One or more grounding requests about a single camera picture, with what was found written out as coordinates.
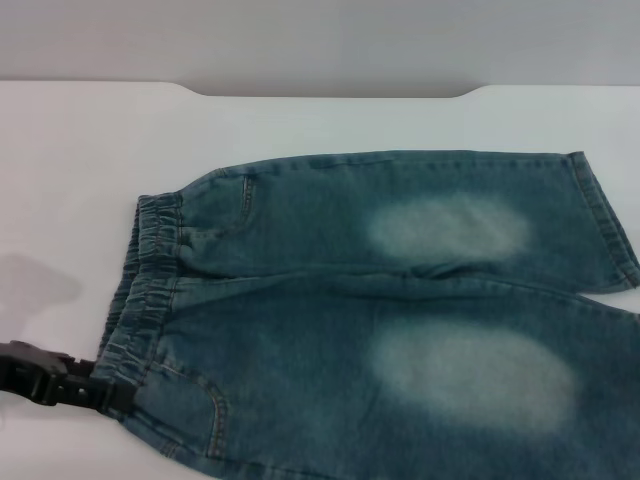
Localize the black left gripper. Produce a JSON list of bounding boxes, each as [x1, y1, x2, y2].
[[0, 339, 137, 415]]

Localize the blue denim shorts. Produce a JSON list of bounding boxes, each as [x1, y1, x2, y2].
[[92, 148, 640, 480]]

